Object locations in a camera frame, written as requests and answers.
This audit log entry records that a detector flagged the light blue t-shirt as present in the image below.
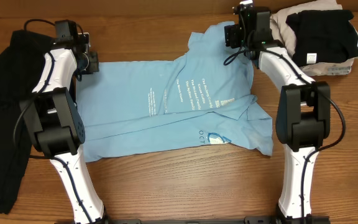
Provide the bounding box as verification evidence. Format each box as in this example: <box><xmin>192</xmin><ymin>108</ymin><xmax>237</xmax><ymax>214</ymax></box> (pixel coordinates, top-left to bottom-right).
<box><xmin>76</xmin><ymin>23</ymin><xmax>273</xmax><ymax>162</ymax></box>

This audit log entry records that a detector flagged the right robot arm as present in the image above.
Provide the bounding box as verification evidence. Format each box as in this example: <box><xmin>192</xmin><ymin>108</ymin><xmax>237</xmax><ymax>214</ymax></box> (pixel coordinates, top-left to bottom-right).
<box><xmin>224</xmin><ymin>24</ymin><xmax>331</xmax><ymax>223</ymax></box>

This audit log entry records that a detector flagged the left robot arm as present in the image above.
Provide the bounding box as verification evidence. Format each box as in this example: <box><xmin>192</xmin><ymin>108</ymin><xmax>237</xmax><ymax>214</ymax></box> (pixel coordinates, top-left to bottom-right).
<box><xmin>20</xmin><ymin>46</ymin><xmax>108</xmax><ymax>223</ymax></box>

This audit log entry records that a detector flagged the folded beige t-shirt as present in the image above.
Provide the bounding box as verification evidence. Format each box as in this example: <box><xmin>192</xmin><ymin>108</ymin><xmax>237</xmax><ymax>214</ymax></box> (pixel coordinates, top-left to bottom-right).
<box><xmin>270</xmin><ymin>0</ymin><xmax>358</xmax><ymax>76</ymax></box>

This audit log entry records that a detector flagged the black t-shirt on left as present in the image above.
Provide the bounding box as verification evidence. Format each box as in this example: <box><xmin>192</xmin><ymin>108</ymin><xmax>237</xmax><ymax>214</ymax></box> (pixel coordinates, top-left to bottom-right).
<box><xmin>0</xmin><ymin>30</ymin><xmax>53</xmax><ymax>214</ymax></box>

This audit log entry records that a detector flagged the folded black t-shirt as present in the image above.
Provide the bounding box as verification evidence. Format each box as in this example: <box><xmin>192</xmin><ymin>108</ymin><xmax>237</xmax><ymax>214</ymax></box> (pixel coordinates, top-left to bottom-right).
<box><xmin>286</xmin><ymin>10</ymin><xmax>358</xmax><ymax>67</ymax></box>

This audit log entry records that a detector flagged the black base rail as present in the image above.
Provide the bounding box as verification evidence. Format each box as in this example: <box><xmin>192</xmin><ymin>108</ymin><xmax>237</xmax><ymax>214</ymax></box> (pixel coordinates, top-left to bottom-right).
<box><xmin>54</xmin><ymin>215</ymin><xmax>332</xmax><ymax>224</ymax></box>

